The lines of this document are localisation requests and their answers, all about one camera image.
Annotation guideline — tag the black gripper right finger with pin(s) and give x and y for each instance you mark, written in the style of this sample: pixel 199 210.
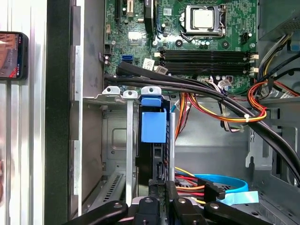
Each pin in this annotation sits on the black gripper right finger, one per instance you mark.
pixel 185 211

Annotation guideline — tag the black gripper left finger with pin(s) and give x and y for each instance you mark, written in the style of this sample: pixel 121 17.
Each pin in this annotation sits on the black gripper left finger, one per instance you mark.
pixel 147 211

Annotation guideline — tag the hard disk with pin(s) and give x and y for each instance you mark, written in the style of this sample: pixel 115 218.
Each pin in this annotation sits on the hard disk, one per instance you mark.
pixel 153 126

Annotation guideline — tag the metal disk bay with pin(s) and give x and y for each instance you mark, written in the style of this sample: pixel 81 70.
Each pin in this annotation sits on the metal disk bay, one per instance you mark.
pixel 129 140

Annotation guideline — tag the black open PC case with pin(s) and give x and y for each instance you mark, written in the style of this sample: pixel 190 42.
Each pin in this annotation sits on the black open PC case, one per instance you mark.
pixel 57 117

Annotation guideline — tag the RAM slot white clips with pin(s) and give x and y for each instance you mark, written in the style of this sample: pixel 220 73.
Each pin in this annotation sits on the RAM slot white clips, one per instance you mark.
pixel 206 69
pixel 206 57

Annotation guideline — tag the CPU socket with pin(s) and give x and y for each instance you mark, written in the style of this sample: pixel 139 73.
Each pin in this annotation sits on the CPU socket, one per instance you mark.
pixel 183 20

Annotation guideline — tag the metal socket cover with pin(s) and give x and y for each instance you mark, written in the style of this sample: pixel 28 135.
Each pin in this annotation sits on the metal socket cover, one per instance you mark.
pixel 189 18

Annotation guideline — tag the silver CPU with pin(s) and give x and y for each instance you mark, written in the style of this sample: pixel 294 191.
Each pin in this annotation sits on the silver CPU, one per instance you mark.
pixel 203 18

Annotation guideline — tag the green motherboard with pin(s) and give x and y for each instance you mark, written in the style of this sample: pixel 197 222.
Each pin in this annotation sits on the green motherboard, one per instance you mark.
pixel 236 18

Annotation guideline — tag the beige expansion slot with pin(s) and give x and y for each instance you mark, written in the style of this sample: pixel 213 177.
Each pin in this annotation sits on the beige expansion slot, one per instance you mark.
pixel 130 8

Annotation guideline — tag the black expansion slot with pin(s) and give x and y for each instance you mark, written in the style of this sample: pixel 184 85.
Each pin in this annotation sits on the black expansion slot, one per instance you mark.
pixel 117 9

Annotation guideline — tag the black smartphone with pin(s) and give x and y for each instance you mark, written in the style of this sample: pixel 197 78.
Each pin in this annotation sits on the black smartphone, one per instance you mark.
pixel 11 54

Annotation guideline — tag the grey power supply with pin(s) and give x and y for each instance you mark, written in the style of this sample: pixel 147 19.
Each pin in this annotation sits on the grey power supply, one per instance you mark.
pixel 276 14

